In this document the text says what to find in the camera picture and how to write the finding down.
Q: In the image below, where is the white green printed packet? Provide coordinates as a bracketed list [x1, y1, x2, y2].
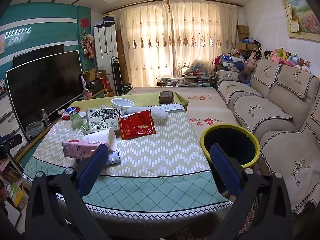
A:
[105, 151, 122, 166]

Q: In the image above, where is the yellow-rimmed dark trash bin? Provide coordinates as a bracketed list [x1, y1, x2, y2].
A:
[200, 124, 260, 169]

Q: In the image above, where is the stack of books and papers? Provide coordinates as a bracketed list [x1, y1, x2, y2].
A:
[181, 71, 213, 88]

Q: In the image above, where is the open brown cardboard box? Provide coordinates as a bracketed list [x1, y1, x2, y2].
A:
[84, 67, 110, 80]

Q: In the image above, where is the cream embroidered curtain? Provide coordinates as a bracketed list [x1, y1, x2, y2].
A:
[169, 0, 238, 80]
[115, 0, 173, 88]

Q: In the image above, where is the black camera on stand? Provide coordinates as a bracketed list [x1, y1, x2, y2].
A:
[0, 134, 23, 158]

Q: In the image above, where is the framed flower painting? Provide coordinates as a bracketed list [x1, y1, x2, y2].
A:
[279, 0, 320, 40]

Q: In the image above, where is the black tower fan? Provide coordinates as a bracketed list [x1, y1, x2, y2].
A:
[111, 56, 120, 96]

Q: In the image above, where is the pink plush doll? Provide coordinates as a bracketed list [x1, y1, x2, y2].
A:
[246, 52, 258, 68]

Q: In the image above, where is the large black television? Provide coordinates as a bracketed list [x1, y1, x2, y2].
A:
[5, 50, 84, 137]

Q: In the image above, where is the dark patterned rug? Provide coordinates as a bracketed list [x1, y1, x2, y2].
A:
[172, 197, 255, 240]

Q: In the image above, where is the red snack packet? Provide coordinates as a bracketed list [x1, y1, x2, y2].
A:
[119, 110, 157, 140]

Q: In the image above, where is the tall cardboard box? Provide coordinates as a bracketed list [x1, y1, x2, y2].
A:
[115, 30, 129, 85]

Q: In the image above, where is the blue red tissue pack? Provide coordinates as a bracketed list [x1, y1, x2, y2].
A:
[62, 107, 81, 120]

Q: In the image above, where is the smaller black television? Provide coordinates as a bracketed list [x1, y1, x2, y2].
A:
[13, 44, 65, 67]

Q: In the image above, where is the beige floral mat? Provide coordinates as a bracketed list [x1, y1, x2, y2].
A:
[130, 87, 248, 130]

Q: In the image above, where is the white plastic package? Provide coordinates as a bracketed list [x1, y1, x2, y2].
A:
[130, 106, 169, 120]

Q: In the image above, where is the glass ashtray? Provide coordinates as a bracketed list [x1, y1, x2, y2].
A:
[26, 121, 45, 138]

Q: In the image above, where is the dark brown box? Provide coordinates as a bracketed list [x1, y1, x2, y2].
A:
[158, 91, 174, 104]

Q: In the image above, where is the glass coffee table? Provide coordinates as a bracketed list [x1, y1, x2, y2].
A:
[155, 75, 215, 88]

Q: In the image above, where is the brown curtain rod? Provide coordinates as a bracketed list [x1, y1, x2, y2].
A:
[102, 0, 244, 14]

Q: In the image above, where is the yellow card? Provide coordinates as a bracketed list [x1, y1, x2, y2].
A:
[287, 20, 300, 32]

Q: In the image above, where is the clear water bottle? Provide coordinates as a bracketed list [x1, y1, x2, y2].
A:
[41, 109, 51, 127]

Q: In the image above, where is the hanging flower decoration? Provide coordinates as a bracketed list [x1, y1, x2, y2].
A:
[79, 31, 95, 59]

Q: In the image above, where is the white bowl with blue label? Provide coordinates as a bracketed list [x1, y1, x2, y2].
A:
[111, 98, 135, 116]

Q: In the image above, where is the pink carton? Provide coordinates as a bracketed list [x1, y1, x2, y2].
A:
[62, 140, 102, 160]

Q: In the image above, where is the green patterned tablecloth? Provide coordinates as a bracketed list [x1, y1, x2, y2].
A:
[22, 91, 232, 230]

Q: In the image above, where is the row of plush toys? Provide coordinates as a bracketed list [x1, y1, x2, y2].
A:
[250, 47, 312, 73]

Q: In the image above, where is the green white package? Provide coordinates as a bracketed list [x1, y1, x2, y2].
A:
[70, 112, 88, 133]

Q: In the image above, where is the pile of books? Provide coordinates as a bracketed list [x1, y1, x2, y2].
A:
[0, 155, 30, 210]

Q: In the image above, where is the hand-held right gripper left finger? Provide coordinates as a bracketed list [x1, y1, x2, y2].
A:
[25, 144, 110, 240]

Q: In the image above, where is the grey neck pillow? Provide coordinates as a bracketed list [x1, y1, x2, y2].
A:
[239, 70, 252, 85]

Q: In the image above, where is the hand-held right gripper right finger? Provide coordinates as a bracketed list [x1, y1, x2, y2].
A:
[210, 144, 293, 240]

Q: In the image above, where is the white paper cup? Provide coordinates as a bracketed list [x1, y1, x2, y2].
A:
[83, 127, 118, 153]

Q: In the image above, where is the white drawer unit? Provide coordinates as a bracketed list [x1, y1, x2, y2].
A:
[0, 92, 28, 155]

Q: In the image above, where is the star patterned pillow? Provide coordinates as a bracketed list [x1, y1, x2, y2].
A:
[220, 54, 244, 63]

